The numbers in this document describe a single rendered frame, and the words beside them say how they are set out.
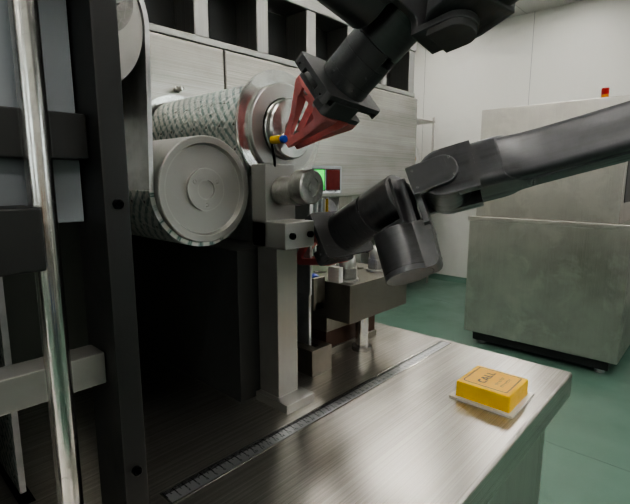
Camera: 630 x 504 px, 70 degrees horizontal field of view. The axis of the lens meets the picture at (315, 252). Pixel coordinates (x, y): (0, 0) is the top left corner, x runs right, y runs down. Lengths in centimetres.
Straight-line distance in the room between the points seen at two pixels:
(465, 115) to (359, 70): 497
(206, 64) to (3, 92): 64
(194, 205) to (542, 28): 499
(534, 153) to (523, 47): 483
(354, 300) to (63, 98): 47
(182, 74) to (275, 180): 43
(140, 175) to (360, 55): 26
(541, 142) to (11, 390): 52
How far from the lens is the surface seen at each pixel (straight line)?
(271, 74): 61
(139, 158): 52
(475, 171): 53
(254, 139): 57
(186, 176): 52
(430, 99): 569
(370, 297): 72
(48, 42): 37
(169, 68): 91
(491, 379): 66
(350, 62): 50
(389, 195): 54
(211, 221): 54
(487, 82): 542
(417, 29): 46
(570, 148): 55
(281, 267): 55
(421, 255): 52
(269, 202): 54
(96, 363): 37
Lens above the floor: 119
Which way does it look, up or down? 9 degrees down
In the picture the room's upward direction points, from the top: straight up
